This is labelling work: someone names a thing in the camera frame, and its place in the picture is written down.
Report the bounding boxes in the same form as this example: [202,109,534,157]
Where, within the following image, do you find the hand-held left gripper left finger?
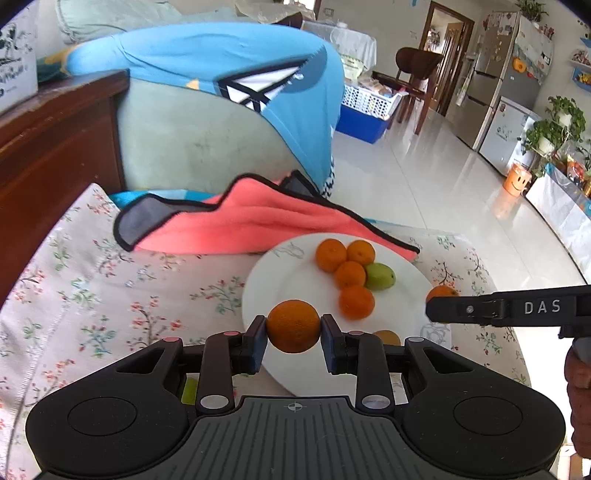
[113,315,269,415]

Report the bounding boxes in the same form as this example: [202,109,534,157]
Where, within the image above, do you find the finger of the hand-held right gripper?
[426,292,505,327]

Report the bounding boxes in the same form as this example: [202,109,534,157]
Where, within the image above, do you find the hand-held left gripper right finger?
[321,314,477,413]

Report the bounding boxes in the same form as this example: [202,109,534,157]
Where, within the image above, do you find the large orange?
[266,299,322,354]

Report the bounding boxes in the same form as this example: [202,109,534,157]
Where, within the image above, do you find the white plate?
[241,232,452,398]

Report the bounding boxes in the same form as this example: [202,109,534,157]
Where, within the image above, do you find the person's right forearm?
[564,339,591,460]

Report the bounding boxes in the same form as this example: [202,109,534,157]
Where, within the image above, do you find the side table with white cloth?
[525,164,591,278]

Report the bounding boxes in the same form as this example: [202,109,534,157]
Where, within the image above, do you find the pink towel with black trim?
[113,171,421,261]

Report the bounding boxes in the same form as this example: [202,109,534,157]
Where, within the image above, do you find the orange smiley bucket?
[503,162,531,195]

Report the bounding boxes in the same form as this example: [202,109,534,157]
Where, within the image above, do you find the potted green plant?
[547,95,587,139]
[522,119,566,155]
[515,0,548,21]

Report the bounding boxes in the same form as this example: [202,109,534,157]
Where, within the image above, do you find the small white fridge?
[479,95,541,176]

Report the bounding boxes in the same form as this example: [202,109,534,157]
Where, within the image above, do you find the blue plastic bin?
[336,105,393,144]

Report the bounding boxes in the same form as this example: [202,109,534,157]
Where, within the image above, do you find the pale green sofa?
[115,76,324,195]

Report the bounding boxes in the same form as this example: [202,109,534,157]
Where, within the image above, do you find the silver refrigerator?
[445,11,555,151]

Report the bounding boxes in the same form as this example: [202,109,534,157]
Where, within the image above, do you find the white plastic basket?
[341,76,409,116]

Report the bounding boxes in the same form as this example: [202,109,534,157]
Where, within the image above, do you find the wooden chair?
[394,46,446,136]

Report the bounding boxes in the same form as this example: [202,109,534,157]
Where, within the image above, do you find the pale green bag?
[342,53,368,81]

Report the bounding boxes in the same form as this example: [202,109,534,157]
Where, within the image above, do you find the brown wooden cabinet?
[0,70,131,308]

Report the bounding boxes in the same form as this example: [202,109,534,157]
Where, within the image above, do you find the blue printed blanket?
[37,34,345,185]

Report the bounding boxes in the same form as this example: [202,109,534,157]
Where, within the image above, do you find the pale green pillow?
[55,0,183,44]

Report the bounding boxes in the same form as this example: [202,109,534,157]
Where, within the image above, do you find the white and green carton box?
[0,2,38,115]

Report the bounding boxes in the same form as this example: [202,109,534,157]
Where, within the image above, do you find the wall shelf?
[570,46,591,88]

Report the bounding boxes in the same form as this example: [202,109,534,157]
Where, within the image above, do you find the wooden door frame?
[419,0,475,116]

